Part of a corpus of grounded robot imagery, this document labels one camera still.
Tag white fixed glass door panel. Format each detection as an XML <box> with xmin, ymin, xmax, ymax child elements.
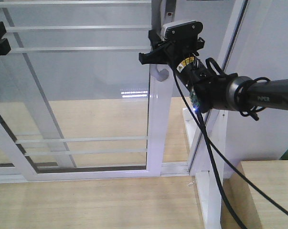
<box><xmin>0</xmin><ymin>0</ymin><xmax>77</xmax><ymax>172</ymax></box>

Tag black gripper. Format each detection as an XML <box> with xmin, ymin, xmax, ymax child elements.
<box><xmin>139</xmin><ymin>30</ymin><xmax>226</xmax><ymax>113</ymax></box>

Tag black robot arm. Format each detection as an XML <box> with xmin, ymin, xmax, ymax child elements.
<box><xmin>139</xmin><ymin>27</ymin><xmax>288</xmax><ymax>119</ymax></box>

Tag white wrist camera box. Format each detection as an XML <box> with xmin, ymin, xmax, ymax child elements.
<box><xmin>160</xmin><ymin>20</ymin><xmax>203</xmax><ymax>41</ymax></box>

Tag white framed sliding glass door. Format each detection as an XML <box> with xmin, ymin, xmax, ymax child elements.
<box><xmin>0</xmin><ymin>0</ymin><xmax>178</xmax><ymax>184</ymax></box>

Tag white wooden support bracket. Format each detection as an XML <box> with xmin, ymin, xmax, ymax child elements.
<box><xmin>182</xmin><ymin>108</ymin><xmax>228</xmax><ymax>229</ymax></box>

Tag grey metal door handle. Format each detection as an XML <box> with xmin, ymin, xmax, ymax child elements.
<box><xmin>149</xmin><ymin>0</ymin><xmax>169</xmax><ymax>82</ymax></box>

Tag light wooden block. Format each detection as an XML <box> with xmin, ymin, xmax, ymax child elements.
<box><xmin>221</xmin><ymin>160</ymin><xmax>288</xmax><ymax>229</ymax></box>

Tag grey door lock plate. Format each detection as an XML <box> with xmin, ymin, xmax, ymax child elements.
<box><xmin>163</xmin><ymin>0</ymin><xmax>176</xmax><ymax>24</ymax></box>

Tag white outer door frame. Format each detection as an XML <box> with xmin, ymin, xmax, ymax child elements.
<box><xmin>0</xmin><ymin>0</ymin><xmax>252</xmax><ymax>184</ymax></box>

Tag black camera cable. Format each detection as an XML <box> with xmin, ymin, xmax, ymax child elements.
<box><xmin>171</xmin><ymin>56</ymin><xmax>288</xmax><ymax>229</ymax></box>

